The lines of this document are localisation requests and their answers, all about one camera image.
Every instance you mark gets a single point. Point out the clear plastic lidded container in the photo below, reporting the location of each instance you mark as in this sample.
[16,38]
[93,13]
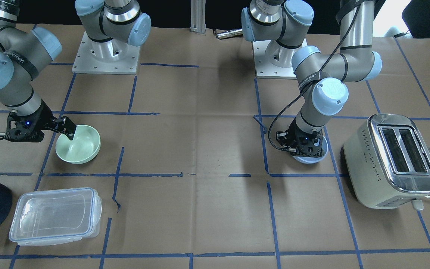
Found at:
[56,217]

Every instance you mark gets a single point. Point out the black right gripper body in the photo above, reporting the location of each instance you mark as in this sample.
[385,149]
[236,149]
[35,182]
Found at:
[44,118]

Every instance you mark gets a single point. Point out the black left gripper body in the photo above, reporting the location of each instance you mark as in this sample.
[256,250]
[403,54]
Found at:
[283,135]

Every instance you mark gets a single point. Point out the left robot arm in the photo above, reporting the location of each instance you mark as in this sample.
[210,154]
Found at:
[321,77]

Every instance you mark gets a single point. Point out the silver metal connector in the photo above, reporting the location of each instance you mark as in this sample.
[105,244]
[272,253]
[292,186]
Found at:
[227,34]

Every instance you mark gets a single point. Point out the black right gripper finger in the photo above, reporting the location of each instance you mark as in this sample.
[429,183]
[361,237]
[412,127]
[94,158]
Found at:
[62,120]
[67,129]

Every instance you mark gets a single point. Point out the aluminium frame post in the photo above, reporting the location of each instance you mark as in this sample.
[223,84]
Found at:
[197,11]

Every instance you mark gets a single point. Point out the blue bowl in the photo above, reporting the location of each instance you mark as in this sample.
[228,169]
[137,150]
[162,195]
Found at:
[310,160]

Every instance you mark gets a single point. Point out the cream chrome toaster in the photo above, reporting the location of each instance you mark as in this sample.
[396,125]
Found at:
[388,163]

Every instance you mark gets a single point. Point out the green bowl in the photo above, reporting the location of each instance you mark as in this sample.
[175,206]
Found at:
[83,148]

